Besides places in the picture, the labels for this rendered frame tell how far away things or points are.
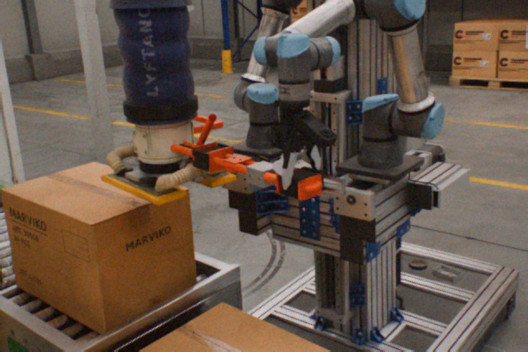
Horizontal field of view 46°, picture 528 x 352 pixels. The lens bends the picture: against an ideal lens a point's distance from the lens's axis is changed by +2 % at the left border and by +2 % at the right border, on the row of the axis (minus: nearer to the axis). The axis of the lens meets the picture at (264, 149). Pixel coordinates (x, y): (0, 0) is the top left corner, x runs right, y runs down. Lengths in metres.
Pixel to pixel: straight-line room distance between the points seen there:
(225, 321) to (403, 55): 1.06
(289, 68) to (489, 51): 7.62
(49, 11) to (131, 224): 10.38
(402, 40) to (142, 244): 1.08
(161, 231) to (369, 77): 0.92
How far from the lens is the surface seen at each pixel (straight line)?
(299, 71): 1.42
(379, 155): 2.07
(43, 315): 2.43
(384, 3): 1.79
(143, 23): 1.79
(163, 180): 1.78
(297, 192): 1.47
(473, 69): 9.05
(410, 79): 1.91
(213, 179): 1.90
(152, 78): 1.81
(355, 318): 2.64
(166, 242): 2.23
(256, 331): 2.13
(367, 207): 1.99
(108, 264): 2.11
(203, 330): 2.16
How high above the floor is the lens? 1.68
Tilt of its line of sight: 16 degrees down
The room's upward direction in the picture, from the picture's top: 3 degrees counter-clockwise
